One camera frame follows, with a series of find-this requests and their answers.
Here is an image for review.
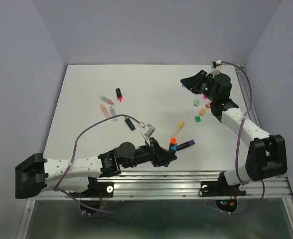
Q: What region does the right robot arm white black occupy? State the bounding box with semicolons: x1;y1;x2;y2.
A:
180;70;288;194

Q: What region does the front aluminium rail frame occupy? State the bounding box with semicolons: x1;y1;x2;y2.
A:
17;171;293;239

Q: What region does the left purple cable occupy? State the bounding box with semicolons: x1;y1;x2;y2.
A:
53;115;147;217

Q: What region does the orange cap black highlighter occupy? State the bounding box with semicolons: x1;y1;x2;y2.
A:
169;137;176;149

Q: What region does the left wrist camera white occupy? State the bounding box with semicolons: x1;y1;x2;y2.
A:
141;124;155;138

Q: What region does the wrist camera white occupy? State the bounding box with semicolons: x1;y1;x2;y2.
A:
211;60;222;76
141;124;155;138

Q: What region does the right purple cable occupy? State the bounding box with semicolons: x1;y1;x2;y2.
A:
221;61;266;216

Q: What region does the purple cap black highlighter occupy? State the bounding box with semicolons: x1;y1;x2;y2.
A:
176;139;195;151

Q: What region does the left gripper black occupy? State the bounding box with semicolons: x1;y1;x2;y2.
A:
122;136;176;168

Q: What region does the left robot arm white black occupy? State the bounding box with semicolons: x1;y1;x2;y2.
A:
15;138;177;199

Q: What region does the right aluminium side rail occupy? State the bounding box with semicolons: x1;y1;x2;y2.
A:
233;64;277;177

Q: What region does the green cap black highlighter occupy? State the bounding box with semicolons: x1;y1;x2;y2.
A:
125;117;136;131

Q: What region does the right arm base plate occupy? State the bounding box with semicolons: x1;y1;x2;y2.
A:
198;181;247;214

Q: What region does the blue cap black highlighter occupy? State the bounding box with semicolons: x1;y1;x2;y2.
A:
169;143;177;153

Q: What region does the pink highlighter black body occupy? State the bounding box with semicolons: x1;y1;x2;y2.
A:
116;88;123;102

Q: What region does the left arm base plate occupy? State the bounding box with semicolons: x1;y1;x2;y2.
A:
69;181;114;217

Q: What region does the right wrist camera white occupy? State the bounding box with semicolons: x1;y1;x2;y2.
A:
211;60;222;76

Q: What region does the yellow pastel highlighter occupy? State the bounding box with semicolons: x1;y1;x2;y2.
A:
170;120;185;137

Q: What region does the yellow-orange pastel cap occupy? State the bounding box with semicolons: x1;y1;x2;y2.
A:
199;108;206;116

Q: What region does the mint pastel highlighter body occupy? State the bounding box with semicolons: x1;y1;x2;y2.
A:
110;106;118;121

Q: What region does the peach pastel highlighter body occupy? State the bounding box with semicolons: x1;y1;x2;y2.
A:
100;104;111;118

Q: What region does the purple cable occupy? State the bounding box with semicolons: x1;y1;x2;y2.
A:
221;61;266;216
53;115;147;217

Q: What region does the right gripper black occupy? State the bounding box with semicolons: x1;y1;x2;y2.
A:
181;69;218;102

